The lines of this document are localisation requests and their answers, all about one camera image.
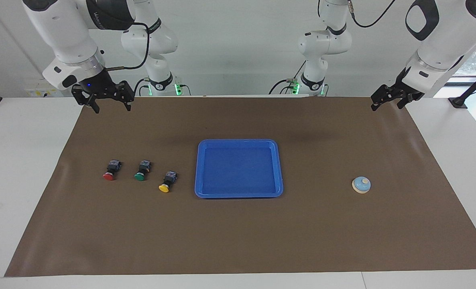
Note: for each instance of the blue plastic tray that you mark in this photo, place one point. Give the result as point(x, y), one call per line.
point(238, 172)

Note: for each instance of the brown table mat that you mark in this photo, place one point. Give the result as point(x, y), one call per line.
point(238, 233)

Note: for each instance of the black stand with base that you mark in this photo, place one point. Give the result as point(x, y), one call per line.
point(458, 102)

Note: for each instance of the light blue call bell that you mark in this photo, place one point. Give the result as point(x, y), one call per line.
point(360, 185)

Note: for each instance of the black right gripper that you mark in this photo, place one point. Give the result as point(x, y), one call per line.
point(101, 86)

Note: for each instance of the green push button switch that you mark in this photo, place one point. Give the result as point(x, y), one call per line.
point(140, 176)

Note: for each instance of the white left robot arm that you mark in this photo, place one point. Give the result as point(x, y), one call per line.
point(442, 44)

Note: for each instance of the white wall socket box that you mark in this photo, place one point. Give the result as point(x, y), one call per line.
point(37, 91)

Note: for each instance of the yellow push button switch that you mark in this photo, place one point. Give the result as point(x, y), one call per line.
point(164, 187)

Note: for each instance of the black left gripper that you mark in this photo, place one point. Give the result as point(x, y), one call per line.
point(394, 93)

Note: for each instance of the red push button switch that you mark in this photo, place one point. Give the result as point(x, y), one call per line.
point(110, 176)

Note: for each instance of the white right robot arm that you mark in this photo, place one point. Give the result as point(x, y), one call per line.
point(61, 28)

